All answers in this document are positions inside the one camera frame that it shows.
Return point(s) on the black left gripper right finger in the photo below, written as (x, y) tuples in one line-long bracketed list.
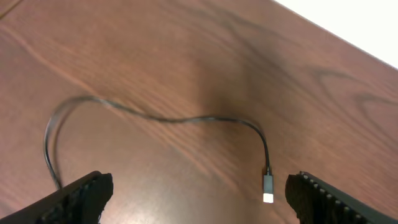
[(317, 202)]

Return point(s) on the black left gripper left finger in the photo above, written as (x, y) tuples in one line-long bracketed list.
[(81, 202)]

